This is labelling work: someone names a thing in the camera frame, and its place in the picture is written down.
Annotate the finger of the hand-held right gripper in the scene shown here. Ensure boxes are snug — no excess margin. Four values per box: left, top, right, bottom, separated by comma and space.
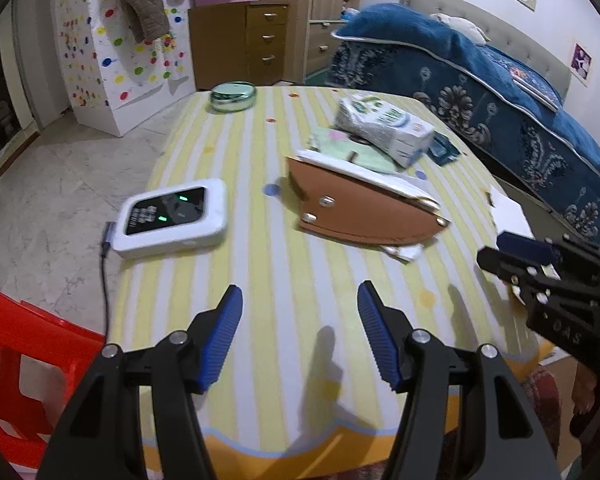
496, 231, 564, 266
476, 246, 549, 294

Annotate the brown leather pouch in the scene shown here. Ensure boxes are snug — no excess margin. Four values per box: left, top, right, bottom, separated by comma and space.
286, 155, 451, 248

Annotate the brown quilted jacket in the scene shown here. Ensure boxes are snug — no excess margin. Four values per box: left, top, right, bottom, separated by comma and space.
112, 0, 236, 43

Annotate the grey upholstered bed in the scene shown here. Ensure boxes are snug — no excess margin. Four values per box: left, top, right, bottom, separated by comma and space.
325, 0, 600, 256

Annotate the round green tin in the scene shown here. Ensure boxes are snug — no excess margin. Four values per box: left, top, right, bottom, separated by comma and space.
209, 81, 257, 113

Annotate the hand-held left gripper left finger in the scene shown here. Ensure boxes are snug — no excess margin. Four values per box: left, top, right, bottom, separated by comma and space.
35, 284, 244, 480

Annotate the red plastic chair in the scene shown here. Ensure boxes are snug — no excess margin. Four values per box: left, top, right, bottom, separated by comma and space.
0, 280, 106, 471

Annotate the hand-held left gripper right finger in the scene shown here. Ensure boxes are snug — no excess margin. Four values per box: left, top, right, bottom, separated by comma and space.
356, 280, 563, 480

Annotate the blue floral blanket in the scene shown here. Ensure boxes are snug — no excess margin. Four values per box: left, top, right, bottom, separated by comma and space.
327, 2, 600, 248

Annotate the white green tissue pack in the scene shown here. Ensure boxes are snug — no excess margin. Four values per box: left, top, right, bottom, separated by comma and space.
334, 94, 436, 168

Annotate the yellow striped tablecloth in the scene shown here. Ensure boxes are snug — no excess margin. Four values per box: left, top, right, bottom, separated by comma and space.
102, 85, 543, 480

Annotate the small wall poster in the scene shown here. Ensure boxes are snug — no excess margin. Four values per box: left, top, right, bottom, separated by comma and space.
570, 42, 593, 81

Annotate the white pocket router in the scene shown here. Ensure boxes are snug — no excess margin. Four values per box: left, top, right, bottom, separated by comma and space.
116, 178, 228, 260

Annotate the brown cardboard box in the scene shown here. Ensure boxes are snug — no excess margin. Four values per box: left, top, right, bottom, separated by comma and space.
535, 347, 581, 391

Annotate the person's right hand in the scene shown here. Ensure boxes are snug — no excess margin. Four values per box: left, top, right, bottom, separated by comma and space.
570, 360, 600, 436

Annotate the white paper sheet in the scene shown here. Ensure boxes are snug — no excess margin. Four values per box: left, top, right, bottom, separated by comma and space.
487, 185, 536, 241

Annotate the green and pink paper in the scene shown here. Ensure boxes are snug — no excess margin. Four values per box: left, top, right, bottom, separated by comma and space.
307, 127, 406, 176

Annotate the folded white towel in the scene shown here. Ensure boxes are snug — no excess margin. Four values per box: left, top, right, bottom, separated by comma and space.
512, 72, 563, 111

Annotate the wooden drawer cabinet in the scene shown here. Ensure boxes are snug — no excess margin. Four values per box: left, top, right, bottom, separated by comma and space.
187, 1, 292, 92

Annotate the white dotted cabinet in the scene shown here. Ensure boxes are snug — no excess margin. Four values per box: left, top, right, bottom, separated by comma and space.
55, 0, 197, 137

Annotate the grey charging cable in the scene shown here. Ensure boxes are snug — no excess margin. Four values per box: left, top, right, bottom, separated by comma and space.
100, 221, 118, 346

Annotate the white pillow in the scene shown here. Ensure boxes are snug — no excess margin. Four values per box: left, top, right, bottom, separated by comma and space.
430, 12, 488, 43

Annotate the crumpled white wrapper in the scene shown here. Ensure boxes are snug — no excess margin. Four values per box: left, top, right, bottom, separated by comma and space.
380, 240, 433, 263

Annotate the dark blue small packet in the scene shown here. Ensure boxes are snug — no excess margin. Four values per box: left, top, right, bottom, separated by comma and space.
429, 132, 460, 166

